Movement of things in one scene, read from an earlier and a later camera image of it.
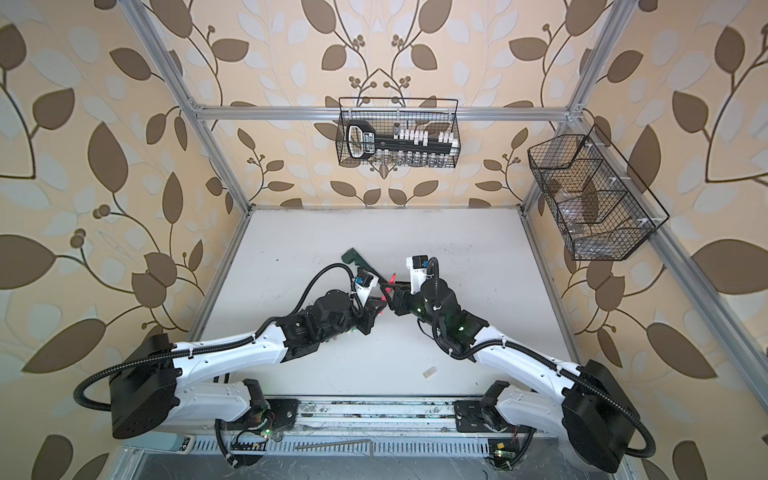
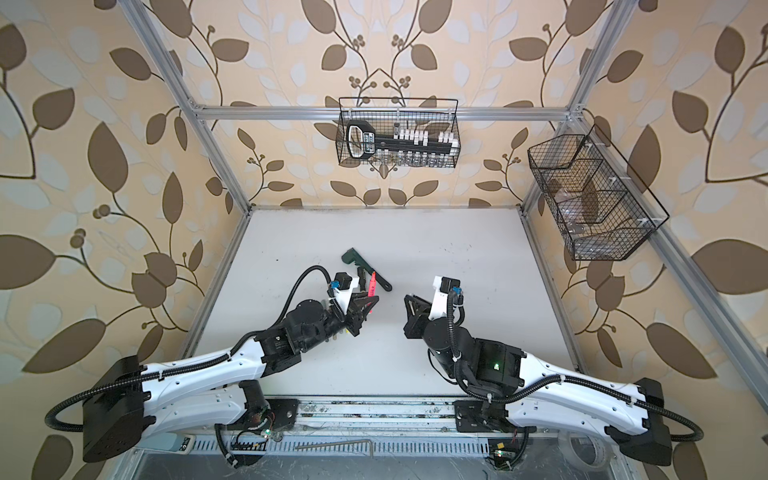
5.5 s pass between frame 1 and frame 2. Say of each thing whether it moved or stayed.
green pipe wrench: stayed
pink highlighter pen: moved
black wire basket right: stayed
